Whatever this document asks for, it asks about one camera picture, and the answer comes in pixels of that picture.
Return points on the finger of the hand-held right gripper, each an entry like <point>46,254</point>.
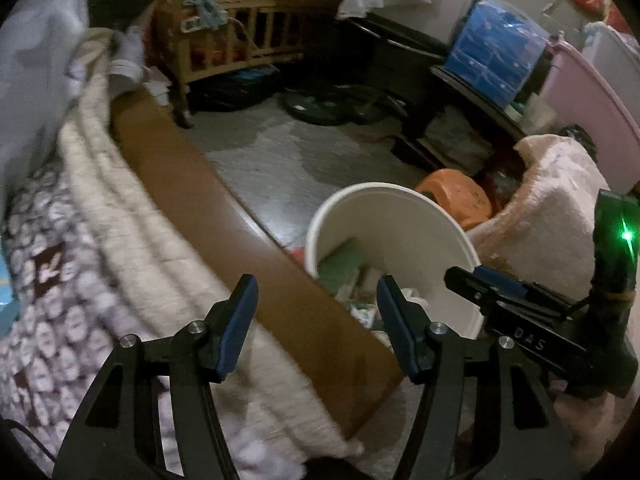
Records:
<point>470,285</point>
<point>505,282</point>

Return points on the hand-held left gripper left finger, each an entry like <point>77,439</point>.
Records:
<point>237,330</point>

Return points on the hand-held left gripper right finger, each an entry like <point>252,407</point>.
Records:
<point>395,325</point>

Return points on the white plastic bucket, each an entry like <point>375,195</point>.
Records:
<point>400,225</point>

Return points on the green packet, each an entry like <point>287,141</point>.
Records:
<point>342,265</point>

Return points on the pink fluffy towel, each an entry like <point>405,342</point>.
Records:
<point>550,210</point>

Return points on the orange plastic stool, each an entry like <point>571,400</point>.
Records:
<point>460,197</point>

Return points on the grey bag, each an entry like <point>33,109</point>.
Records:
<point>457,142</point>

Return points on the cream fluffy blanket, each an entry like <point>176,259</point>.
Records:
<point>130,230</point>

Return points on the black plastic bag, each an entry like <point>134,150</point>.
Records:
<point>580,137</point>

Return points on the white plastic container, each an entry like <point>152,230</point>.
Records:
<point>537,112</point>

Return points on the black low shelf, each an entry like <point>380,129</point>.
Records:
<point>470,105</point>

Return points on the brown white patterned blanket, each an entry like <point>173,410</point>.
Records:
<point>55,320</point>

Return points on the black stand base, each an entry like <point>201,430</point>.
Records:
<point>372,105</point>

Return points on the pink plastic tub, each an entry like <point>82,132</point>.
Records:
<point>585,90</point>

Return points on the blue tissue pack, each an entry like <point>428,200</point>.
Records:
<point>495,52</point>

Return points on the black round fan base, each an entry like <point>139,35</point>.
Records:
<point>312,107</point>

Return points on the blue cloth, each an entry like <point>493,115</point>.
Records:
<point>7,295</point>

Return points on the white cardboard boxes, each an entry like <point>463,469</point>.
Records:
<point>157,85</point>

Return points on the black side table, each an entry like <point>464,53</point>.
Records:
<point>405,35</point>

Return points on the translucent storage box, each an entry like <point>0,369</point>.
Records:
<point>612,42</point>

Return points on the white power strip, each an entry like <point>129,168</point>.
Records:
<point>191,25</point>

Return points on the wooden baby crib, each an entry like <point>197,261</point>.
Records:
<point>260,20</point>

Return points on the teal cloth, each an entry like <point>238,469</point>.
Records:
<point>207,10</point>

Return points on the pale lavender sheet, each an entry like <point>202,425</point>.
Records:
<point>35,45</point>

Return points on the brown wooden bed frame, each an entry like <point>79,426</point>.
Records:
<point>200,200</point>

